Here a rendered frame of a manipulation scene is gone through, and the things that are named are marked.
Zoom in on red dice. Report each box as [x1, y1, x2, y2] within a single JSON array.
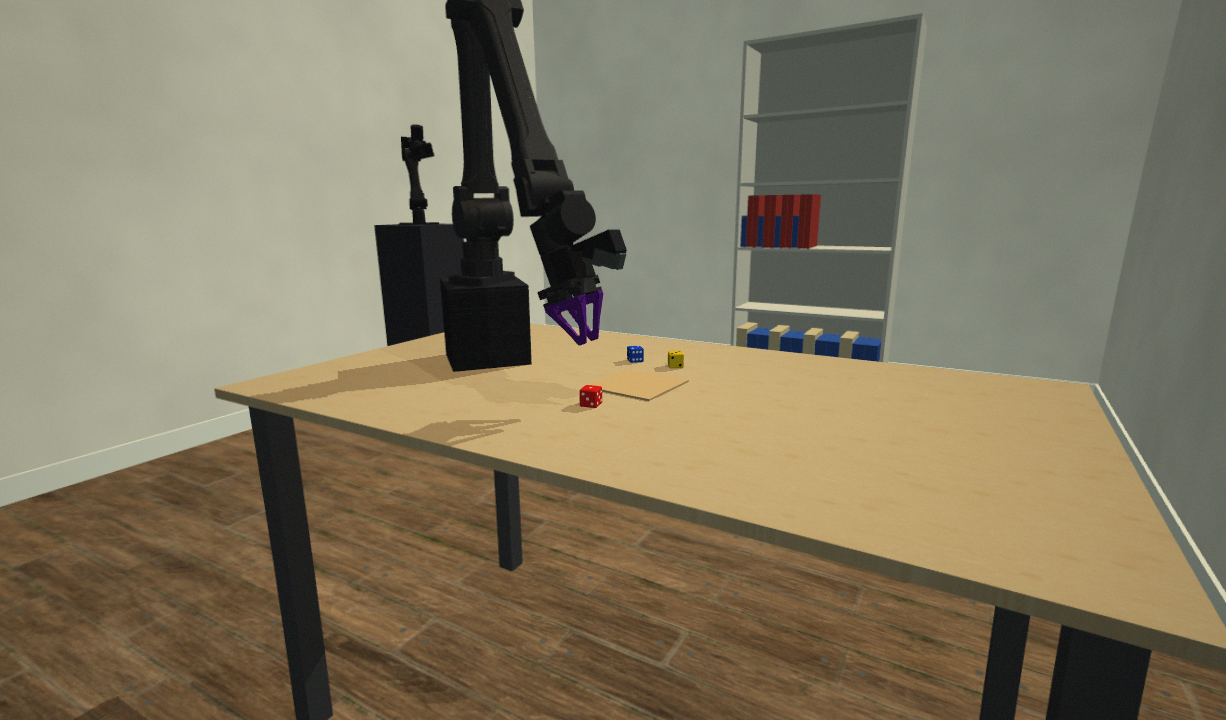
[[579, 385, 602, 408]]

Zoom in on tan square mat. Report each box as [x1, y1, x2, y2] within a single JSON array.
[[587, 369, 689, 401]]

